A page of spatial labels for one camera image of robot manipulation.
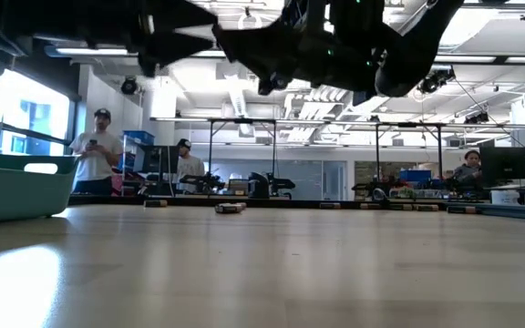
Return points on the black distant rig frame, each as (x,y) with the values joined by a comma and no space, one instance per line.
(408,123)
(242,121)

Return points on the black ceiling spotlight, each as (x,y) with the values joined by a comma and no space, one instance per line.
(129,85)
(431,82)

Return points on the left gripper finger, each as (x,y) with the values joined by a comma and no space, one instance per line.
(180,45)
(180,16)

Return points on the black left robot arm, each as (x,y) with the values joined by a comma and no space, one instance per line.
(39,23)

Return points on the light green plastic bin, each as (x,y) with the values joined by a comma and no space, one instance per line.
(12,196)

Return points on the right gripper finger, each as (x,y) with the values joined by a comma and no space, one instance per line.
(258,45)

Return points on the large bright window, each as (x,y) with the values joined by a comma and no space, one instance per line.
(30,109)

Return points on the white box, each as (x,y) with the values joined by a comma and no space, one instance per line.
(505,197)

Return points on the blue storage box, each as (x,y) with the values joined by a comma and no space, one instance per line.
(415,175)

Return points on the person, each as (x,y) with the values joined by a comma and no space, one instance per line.
(189,166)
(467,173)
(96,159)

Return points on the shelf with blue bins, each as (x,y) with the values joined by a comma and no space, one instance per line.
(139,136)

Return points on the black phone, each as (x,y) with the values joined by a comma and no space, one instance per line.
(93,142)

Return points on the black copper cylindrical battery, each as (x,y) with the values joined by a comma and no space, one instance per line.
(156,203)
(401,207)
(426,208)
(227,208)
(330,205)
(242,205)
(461,210)
(370,206)

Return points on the black computer monitor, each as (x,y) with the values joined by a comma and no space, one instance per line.
(155,158)
(504,163)

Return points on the long led light bar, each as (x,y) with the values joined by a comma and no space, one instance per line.
(94,51)

